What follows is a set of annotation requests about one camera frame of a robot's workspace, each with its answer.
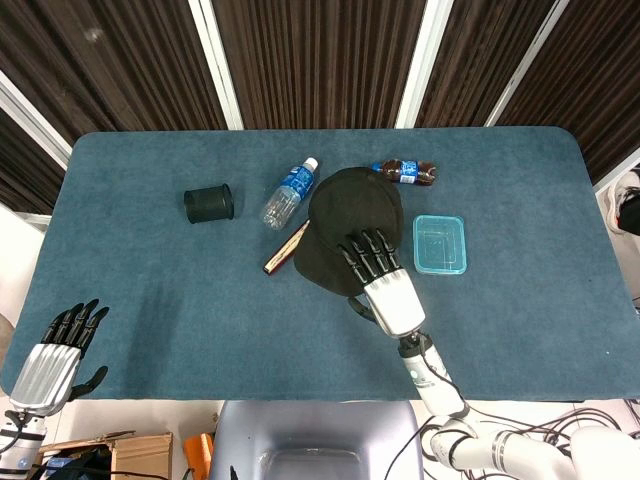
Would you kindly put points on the black bag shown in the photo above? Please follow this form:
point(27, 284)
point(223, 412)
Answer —
point(75, 465)

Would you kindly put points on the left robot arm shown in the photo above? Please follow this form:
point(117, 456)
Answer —
point(20, 442)

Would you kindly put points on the black mesh pen holder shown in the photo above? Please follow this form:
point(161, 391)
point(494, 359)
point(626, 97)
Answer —
point(209, 203)

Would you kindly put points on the dark cola bottle blue label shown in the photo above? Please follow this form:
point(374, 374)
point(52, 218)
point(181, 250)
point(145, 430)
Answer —
point(409, 171)

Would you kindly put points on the black cap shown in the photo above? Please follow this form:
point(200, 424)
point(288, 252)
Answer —
point(355, 220)

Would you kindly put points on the clear water bottle blue label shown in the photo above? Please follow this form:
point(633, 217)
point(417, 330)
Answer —
point(290, 194)

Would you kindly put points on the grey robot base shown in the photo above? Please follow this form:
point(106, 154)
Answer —
point(314, 440)

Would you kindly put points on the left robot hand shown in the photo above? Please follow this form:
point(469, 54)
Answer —
point(46, 367)

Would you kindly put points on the blue table mat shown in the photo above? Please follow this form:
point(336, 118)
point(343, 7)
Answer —
point(200, 300)

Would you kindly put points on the clear blue plastic container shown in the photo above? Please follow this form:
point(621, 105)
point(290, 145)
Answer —
point(440, 244)

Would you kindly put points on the white shoe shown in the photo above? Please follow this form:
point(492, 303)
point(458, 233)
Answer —
point(622, 197)

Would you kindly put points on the cardboard box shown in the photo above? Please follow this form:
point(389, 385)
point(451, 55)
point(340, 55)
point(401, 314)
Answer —
point(135, 452)

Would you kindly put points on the brown pen case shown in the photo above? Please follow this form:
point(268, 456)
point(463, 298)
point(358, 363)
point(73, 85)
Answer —
point(285, 251)

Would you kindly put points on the orange object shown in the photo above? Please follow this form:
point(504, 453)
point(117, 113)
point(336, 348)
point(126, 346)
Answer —
point(199, 446)

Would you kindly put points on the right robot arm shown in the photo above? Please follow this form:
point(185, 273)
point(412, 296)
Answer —
point(465, 420)

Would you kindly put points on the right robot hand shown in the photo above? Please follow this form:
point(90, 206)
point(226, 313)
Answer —
point(392, 296)

